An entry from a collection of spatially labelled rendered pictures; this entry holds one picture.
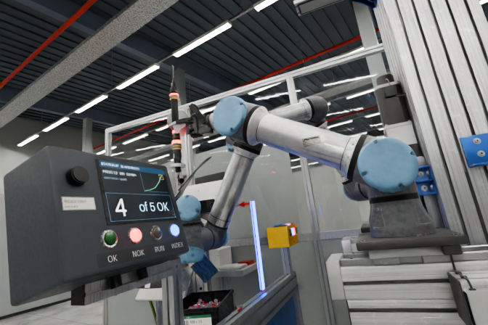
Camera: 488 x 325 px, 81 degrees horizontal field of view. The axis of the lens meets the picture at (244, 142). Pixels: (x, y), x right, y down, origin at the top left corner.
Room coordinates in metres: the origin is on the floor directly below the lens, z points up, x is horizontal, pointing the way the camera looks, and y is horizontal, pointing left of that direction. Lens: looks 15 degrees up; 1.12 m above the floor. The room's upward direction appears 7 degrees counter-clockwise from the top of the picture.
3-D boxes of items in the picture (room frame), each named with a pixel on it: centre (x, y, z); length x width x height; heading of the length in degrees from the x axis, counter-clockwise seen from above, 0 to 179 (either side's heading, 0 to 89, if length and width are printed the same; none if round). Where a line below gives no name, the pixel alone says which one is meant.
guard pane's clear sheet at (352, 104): (1.96, 0.03, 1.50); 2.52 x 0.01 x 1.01; 67
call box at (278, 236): (1.43, -0.13, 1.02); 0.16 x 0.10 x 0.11; 157
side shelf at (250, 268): (1.85, 0.21, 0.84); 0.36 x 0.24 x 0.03; 67
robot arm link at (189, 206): (0.90, 0.20, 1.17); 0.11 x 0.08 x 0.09; 14
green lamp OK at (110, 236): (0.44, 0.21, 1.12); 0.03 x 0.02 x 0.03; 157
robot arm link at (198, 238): (0.92, 0.19, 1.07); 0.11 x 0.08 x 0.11; 156
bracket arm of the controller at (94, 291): (0.58, 0.23, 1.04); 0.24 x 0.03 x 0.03; 157
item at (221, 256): (1.91, 0.27, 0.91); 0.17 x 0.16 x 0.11; 157
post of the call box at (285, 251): (1.43, -0.13, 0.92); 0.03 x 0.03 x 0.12; 67
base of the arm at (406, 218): (0.79, -0.38, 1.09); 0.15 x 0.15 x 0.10
